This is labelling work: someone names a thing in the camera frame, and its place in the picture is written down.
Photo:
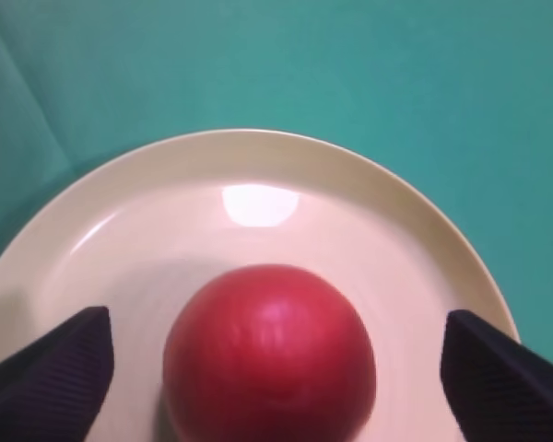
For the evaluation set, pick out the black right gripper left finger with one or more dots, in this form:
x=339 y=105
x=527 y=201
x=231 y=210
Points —
x=54 y=388

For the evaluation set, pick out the yellow plastic plate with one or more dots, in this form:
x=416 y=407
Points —
x=142 y=233

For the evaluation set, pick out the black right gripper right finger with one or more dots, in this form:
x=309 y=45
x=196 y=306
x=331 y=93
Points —
x=497 y=389

